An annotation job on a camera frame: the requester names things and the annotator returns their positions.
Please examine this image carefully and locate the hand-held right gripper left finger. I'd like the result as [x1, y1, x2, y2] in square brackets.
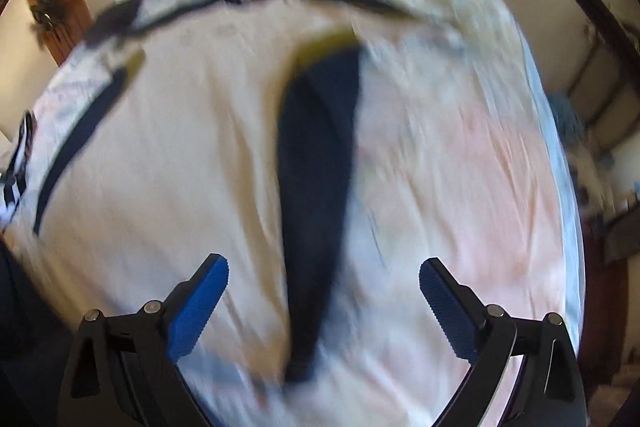
[59, 253, 231, 427]

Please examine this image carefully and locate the blue cloth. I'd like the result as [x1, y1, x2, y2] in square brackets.
[547, 92, 588, 145]

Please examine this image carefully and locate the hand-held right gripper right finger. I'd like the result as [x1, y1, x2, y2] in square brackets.
[419, 257, 587, 427]

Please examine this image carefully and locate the dark wooden rack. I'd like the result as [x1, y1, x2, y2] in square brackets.
[565, 22, 640, 158]

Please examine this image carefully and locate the cream navy olive jacket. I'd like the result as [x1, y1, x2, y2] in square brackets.
[0, 0, 466, 427]

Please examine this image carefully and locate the dried door wreath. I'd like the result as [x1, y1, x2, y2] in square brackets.
[30, 0, 71, 32]

